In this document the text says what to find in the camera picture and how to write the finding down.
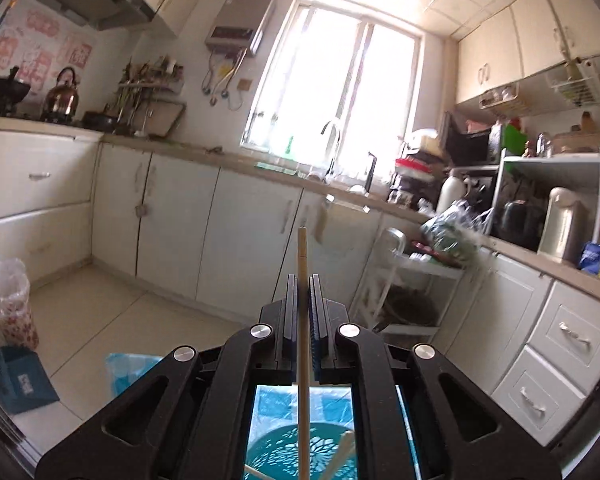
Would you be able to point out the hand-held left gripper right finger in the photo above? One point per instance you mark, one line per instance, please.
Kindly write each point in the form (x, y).
(317, 320)

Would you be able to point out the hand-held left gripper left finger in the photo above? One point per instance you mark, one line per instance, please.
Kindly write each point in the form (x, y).
(292, 320)

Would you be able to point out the wooden chopstick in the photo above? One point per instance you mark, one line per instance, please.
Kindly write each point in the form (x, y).
(254, 472)
(303, 260)
(341, 452)

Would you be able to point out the teal perforated plastic basket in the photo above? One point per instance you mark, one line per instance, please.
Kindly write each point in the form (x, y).
(280, 455)

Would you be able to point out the white shelf rack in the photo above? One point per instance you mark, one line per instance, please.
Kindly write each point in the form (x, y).
(380, 280)

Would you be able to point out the cream base cabinets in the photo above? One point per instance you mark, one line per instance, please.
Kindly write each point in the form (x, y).
(245, 240)

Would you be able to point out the black pan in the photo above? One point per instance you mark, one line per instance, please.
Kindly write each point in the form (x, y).
(410, 307)

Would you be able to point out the bag of green vegetables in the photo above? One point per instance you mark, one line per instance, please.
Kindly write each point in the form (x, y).
(452, 235)

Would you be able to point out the chrome faucet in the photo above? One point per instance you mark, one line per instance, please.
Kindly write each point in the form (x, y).
(338, 145)

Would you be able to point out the stack of red white containers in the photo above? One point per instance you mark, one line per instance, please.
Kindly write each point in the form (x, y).
(417, 170)

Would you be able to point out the white electric kettle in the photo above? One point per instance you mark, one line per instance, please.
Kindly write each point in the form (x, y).
(451, 195)

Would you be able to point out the black toaster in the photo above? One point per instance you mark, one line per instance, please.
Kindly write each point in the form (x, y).
(517, 225)

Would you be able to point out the cream corner drawer cabinets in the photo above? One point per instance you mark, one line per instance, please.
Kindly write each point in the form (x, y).
(540, 320)

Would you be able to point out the black microwave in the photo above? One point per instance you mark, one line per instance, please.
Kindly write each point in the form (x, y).
(472, 147)

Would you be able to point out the kitchen window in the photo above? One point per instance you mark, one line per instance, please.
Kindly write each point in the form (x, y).
(330, 85)

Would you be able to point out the cream thermos pitcher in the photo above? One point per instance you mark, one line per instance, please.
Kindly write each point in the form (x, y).
(560, 225)

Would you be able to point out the green plastic board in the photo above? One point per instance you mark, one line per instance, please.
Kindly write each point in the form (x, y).
(514, 140)

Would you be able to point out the blue cardboard box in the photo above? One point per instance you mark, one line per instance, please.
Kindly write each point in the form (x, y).
(27, 382)

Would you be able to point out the small black pot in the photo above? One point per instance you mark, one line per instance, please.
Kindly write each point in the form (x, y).
(100, 121)

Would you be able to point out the clear floral plastic bag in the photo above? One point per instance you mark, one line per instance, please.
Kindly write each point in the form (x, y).
(12, 305)

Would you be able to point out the white counter shelf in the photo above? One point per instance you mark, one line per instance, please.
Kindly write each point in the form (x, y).
(555, 167)

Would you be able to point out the cream drawer cabinet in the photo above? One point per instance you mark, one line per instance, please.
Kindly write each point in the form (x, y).
(35, 195)

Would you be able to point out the white hanging dish rack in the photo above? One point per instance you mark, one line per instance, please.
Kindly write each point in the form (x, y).
(577, 85)
(505, 100)

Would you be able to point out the steel water heater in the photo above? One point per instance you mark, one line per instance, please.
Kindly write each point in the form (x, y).
(237, 22)

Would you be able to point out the steel kettle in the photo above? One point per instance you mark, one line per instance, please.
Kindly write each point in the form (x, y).
(62, 100)

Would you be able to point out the black wok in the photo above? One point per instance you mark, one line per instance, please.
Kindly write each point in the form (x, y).
(5, 92)

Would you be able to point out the wall utensil rack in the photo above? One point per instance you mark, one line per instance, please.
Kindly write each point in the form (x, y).
(145, 85)

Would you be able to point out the pink wall stickers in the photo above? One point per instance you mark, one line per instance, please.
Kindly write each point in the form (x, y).
(40, 50)

